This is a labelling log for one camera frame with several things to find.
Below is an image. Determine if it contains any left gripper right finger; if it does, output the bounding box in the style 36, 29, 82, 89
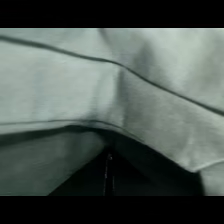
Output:
109, 146, 174, 197

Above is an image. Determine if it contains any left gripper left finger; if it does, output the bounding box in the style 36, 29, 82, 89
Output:
49, 146, 110, 197

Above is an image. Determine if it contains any dark grey garment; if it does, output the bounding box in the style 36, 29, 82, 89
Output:
0, 28, 224, 197

